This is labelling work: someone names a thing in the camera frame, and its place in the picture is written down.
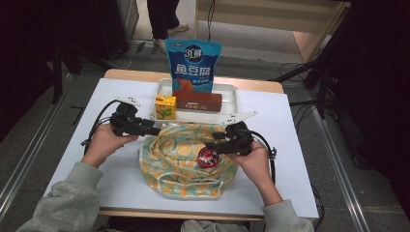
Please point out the blue snack pouch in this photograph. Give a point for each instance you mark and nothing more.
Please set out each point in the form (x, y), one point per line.
(193, 67)

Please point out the black stand leg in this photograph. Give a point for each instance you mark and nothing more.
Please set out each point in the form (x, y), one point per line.
(57, 77)

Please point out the white plastic tray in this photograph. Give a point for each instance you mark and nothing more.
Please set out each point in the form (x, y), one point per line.
(230, 96)

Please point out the person's grey clothing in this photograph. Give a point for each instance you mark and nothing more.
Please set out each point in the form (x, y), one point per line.
(209, 226)

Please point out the person's left hand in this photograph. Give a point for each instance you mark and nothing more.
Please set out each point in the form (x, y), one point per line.
(100, 146)

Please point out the lemon print fabric bag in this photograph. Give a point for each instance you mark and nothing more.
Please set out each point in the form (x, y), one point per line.
(180, 170)

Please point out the light wooden furniture frame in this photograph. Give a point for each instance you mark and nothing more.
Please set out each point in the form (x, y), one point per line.
(257, 13)

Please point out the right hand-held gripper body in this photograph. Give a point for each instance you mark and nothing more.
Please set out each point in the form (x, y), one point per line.
(241, 138)

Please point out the metal floor rail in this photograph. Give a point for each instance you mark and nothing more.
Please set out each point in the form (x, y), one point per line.
(32, 151)
(338, 167)

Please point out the red round can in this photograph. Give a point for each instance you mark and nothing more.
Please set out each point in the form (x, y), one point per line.
(208, 158)

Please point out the black tripod stand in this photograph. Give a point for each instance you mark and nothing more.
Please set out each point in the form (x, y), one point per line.
(309, 66)

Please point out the person's right hand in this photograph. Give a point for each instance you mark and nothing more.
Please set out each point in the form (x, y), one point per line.
(256, 164)

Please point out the yellow drink carton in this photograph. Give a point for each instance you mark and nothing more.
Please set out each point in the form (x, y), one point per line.
(166, 108)

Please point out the brown rectangular box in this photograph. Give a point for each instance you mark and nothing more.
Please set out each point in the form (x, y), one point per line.
(196, 100)

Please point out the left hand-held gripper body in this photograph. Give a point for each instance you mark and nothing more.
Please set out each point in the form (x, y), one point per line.
(124, 121)

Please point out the dark cabinet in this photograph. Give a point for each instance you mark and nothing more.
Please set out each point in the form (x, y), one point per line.
(112, 25)

